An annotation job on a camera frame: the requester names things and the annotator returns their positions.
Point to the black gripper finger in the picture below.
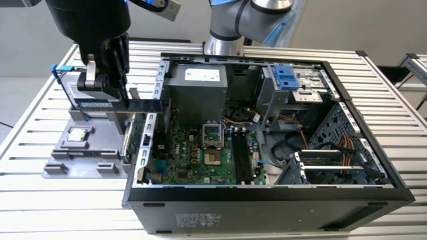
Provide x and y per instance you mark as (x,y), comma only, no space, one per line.
(111,70)

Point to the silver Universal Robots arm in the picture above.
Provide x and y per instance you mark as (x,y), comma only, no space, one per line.
(227,22)

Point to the black RAM slot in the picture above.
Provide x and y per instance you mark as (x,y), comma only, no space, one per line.
(247,156)
(235,156)
(243,156)
(239,156)

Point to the hard disk in blue carrier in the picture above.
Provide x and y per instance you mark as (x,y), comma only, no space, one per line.
(70,95)

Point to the grey parts rack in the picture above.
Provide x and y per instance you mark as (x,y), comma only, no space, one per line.
(103,135)

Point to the silver CPU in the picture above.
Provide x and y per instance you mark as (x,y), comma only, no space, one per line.
(78,135)

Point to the grey power supply unit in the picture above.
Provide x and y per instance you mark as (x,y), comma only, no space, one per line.
(196,100)

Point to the blue expansion slot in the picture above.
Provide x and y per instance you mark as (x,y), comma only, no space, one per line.
(160,167)

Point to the green motherboard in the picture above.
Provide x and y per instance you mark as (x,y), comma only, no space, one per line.
(182,162)

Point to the round internal speaker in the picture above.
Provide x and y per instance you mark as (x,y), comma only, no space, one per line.
(242,113)

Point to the CPU socket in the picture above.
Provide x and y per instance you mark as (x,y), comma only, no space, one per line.
(212,157)

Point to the black open PC case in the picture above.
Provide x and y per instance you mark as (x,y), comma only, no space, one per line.
(234,215)

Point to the grey metal disk bay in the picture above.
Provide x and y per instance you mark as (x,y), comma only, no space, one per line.
(320,168)

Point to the metal slat side table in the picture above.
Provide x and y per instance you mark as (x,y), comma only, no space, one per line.
(417,67)

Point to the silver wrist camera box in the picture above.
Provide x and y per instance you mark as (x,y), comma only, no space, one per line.
(171,10)

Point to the blue plastic drive bracket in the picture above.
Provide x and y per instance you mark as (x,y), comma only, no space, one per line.
(283,77)

